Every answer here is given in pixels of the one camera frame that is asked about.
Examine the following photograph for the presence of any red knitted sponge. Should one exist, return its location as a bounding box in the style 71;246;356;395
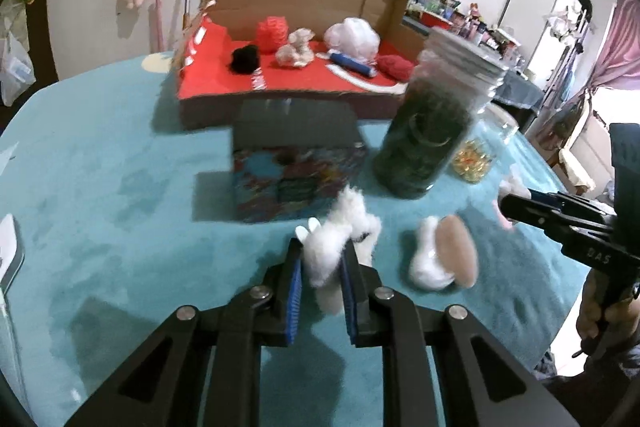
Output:
376;54;414;83

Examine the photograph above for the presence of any red bowl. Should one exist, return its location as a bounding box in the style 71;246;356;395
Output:
420;11;452;30

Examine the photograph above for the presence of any white fluffy star clip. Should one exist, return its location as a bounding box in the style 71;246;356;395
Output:
295;185;382;315

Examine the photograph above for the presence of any person's right hand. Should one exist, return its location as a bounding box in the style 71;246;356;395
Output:
576;270;639;349

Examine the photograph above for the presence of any small colourful box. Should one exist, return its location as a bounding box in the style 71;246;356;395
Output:
232;98;368;222

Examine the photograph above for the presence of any small white pink plush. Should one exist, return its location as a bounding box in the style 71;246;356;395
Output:
494;173;532;230

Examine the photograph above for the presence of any pink curtain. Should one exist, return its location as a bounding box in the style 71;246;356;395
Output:
577;0;640;98

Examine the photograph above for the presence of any jar of gold beads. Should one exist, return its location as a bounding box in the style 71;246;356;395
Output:
451;104;518;183

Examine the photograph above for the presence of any white power bank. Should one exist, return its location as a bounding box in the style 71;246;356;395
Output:
0;213;25;294

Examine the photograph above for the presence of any red-lined cardboard box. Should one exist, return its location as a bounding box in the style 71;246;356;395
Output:
174;0;425;130

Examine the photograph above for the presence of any dark cloth side table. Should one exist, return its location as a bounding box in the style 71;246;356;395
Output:
401;13;546;118

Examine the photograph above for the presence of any cream lace scrunchie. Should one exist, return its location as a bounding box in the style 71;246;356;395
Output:
276;28;314;68

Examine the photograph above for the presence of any white refrigerator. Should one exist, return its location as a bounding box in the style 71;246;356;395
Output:
499;0;582;89

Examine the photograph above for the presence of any white mesh bath pouf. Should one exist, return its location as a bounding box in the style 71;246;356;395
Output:
323;17;381;63

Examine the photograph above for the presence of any jar with grey lid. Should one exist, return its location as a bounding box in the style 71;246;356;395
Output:
373;28;508;199

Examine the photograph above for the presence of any blue white tube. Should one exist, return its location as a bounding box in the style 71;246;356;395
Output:
328;50;378;78

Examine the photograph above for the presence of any red foam net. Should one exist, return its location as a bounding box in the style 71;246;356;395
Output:
256;16;288;54

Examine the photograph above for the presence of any beige powder puff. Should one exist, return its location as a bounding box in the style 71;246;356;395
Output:
408;215;478;291

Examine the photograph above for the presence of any black fuzzy pom-pom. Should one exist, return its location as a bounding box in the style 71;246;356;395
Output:
230;44;260;75

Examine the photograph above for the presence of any plastic bag on door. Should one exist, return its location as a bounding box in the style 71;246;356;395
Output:
0;32;36;107

